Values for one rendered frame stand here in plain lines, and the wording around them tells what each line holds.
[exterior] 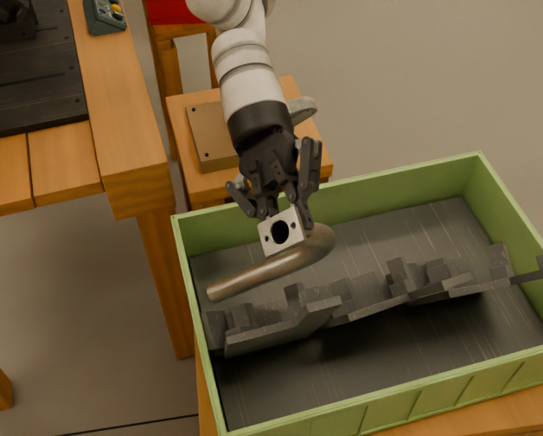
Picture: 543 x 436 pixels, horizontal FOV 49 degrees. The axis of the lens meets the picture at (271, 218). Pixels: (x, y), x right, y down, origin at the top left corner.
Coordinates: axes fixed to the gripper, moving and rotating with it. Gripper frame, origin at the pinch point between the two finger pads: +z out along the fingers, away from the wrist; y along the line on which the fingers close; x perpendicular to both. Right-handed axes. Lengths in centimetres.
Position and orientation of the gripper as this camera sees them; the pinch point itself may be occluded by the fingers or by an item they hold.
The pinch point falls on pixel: (289, 226)
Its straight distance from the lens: 67.4
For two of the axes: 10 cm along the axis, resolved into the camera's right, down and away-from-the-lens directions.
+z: 2.6, 9.2, -2.8
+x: 6.1, 0.7, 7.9
